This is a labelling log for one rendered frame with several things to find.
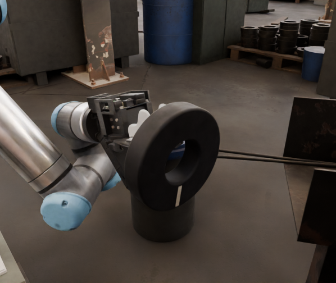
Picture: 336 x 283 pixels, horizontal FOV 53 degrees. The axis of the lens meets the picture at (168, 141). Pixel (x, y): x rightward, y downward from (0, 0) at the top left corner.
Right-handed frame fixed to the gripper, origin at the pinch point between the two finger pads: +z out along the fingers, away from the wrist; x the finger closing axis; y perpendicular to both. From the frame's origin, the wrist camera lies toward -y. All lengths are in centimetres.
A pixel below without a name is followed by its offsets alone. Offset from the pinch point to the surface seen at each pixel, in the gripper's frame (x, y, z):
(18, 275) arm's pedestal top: -17, -32, -45
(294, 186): 21.4, -13.9, 4.4
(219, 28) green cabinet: 256, 26, -209
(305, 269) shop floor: 65, -68, -20
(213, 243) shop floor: 50, -60, -48
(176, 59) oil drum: 210, 3, -232
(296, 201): 17.2, -14.3, 7.1
